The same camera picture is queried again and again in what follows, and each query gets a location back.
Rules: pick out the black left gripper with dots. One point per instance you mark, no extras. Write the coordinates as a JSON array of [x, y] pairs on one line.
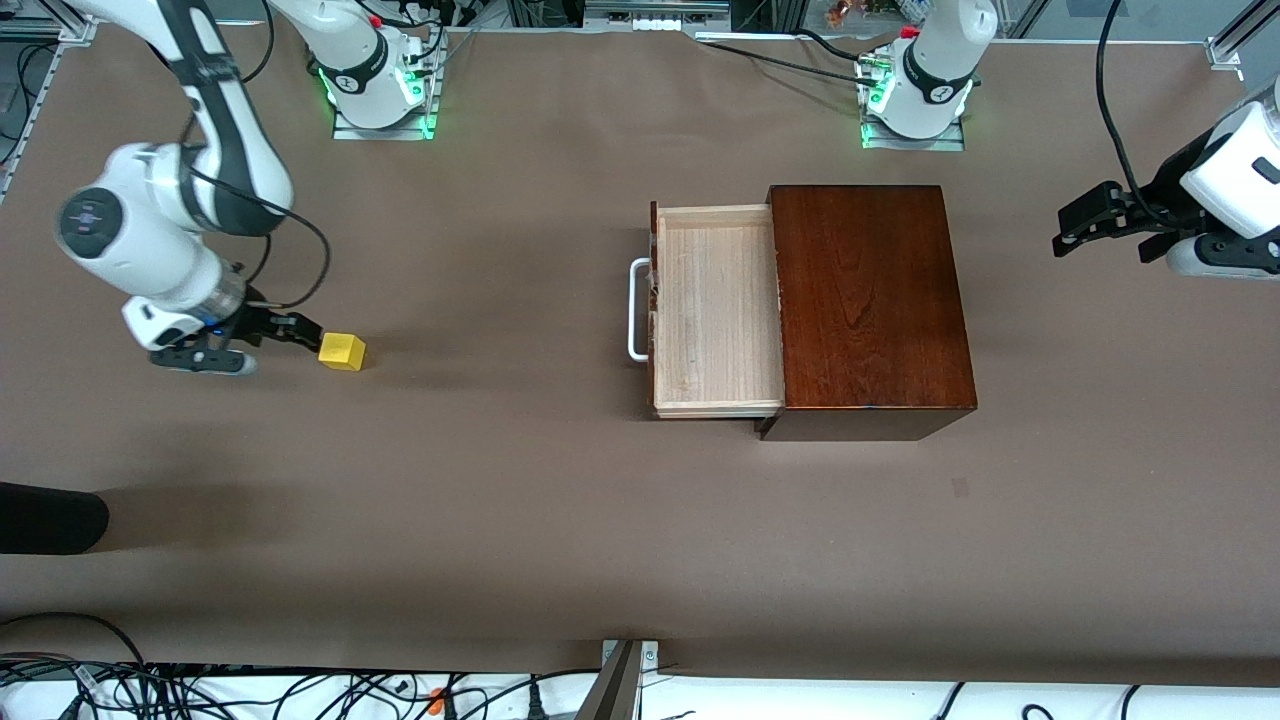
[[1163, 187]]

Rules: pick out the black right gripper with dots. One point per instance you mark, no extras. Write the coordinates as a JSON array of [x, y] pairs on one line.
[[252, 318]]

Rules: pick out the yellow block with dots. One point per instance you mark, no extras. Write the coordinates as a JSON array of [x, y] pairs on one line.
[[342, 352]]

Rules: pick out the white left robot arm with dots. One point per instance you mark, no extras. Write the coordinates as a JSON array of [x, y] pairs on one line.
[[935, 70]]

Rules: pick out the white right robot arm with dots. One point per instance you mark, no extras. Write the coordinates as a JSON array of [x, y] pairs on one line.
[[150, 230]]

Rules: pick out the dark brown wooden cabinet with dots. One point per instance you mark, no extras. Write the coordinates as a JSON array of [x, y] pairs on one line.
[[870, 300]]

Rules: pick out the black rounded cylinder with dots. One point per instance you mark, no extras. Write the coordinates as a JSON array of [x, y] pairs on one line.
[[50, 518]]

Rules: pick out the orange connector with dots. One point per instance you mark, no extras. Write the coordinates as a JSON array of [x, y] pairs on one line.
[[437, 700]]

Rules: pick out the black power plug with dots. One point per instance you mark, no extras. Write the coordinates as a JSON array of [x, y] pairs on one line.
[[533, 700]]

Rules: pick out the white power strip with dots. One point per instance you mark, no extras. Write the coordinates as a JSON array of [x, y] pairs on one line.
[[650, 25]]

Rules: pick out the grey metal pole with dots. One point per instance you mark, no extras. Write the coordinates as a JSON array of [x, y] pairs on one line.
[[605, 690]]

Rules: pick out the aluminium frame rail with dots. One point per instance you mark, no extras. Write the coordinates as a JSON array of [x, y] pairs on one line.
[[1225, 50], [75, 30], [30, 110]]

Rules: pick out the silver bracket plate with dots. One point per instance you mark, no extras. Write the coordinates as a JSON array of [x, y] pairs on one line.
[[650, 652]]

